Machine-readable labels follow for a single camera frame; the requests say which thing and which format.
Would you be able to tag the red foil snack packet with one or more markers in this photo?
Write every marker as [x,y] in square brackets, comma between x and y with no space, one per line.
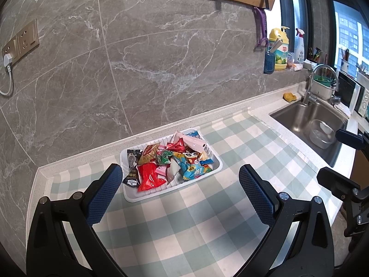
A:
[150,179]

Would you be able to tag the chopstick holder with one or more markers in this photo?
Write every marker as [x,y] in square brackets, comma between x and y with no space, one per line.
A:
[314,57]

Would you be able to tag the blue panda snack packet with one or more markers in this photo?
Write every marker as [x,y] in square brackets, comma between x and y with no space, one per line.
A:
[190,167]

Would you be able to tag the stainless steel sink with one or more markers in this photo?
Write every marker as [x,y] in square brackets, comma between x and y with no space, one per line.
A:
[291,121]

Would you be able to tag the yellow sponge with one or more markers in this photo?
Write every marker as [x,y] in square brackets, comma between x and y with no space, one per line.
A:
[289,97]

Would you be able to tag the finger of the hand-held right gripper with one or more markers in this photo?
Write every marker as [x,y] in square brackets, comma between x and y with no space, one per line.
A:
[340,184]
[351,138]

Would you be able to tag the purple peeler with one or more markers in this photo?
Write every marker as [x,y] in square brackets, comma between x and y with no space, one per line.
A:
[263,23]

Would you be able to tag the white spray bottle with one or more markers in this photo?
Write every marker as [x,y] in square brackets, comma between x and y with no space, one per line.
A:
[299,49]

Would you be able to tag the window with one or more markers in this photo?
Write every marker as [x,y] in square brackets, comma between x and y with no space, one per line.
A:
[346,26]

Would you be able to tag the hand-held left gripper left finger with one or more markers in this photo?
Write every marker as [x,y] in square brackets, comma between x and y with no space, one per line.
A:
[105,196]

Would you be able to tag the black snack packet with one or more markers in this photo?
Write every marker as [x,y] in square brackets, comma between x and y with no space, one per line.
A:
[132,167]

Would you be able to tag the white microwave oven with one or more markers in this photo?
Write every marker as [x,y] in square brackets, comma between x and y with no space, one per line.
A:
[350,92]

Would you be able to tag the small pink snack packet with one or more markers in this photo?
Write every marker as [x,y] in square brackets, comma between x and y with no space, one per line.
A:
[161,171]

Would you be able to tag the green snack packet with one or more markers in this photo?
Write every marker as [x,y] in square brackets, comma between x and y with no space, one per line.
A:
[165,157]

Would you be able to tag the pale pink long packet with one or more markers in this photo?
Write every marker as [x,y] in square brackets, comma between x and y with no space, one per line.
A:
[193,142]

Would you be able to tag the long orange snack packet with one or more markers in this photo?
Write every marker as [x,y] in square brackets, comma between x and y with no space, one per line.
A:
[204,157]

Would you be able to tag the gold wall socket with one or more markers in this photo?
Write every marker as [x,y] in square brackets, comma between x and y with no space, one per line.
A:
[27,39]

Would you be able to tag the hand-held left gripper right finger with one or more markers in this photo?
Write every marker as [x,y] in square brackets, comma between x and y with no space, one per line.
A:
[256,193]

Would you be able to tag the white plastic tray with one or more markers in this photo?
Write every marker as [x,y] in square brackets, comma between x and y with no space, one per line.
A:
[144,196]

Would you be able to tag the yellow detergent bottle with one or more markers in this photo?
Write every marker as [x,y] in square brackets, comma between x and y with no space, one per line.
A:
[279,57]

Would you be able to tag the white red-striped snack packet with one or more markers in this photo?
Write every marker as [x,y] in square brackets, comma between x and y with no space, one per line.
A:
[173,173]

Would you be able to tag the gold red-oval snack packet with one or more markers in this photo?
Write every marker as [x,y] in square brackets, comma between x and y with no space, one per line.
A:
[148,153]

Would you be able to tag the small red snack packet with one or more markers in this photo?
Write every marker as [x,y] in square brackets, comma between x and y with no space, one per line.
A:
[175,145]

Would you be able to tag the blue utensil holder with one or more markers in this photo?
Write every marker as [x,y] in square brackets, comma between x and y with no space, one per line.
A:
[269,63]

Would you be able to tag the clear glass bowl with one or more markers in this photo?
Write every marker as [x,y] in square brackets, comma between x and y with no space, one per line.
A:
[320,138]

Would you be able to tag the green white checked tablecloth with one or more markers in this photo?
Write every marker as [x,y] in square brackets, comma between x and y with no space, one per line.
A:
[201,222]

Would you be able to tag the chrome faucet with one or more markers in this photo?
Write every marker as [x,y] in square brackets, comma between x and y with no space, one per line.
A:
[308,92]

